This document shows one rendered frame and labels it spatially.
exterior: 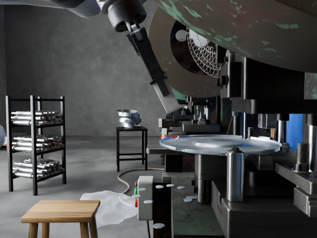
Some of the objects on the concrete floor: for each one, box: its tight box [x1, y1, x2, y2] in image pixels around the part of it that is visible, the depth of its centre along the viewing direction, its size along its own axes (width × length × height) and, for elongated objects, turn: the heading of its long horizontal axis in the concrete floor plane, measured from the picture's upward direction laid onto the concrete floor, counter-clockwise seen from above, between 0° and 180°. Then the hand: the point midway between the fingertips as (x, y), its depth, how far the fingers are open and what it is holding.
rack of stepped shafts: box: [6, 95, 67, 196], centre depth 285 cm, size 43×46×95 cm
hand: (166, 96), depth 57 cm, fingers closed
